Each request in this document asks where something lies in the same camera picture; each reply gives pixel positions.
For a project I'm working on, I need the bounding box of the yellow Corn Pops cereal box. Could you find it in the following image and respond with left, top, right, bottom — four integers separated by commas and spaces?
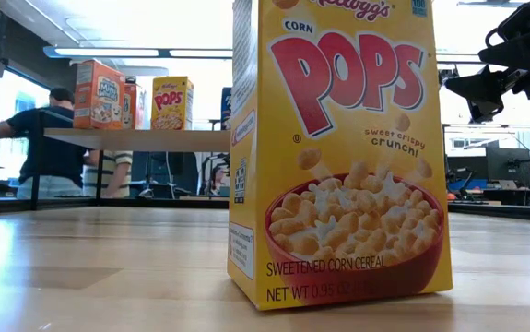
226, 0, 454, 311
150, 76, 195, 131

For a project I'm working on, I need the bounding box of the black monitor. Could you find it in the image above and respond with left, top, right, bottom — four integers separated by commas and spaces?
446, 155, 489, 181
485, 146, 530, 188

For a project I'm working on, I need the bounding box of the black aluminium rig frame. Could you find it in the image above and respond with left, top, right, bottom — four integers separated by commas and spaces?
0, 196, 530, 223

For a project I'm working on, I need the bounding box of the long ceiling light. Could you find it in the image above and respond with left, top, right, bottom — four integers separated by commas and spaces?
42, 44, 233, 60

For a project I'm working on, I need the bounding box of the blue Frosted Flakes cereal box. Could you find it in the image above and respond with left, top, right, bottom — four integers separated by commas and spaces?
220, 86, 233, 131

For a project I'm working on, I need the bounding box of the orange Mini-Wheats cereal box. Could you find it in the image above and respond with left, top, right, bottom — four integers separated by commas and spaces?
123, 81, 146, 130
73, 59, 126, 130

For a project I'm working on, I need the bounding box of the wooden shelf black metal frame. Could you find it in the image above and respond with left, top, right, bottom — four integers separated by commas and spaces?
30, 108, 232, 212

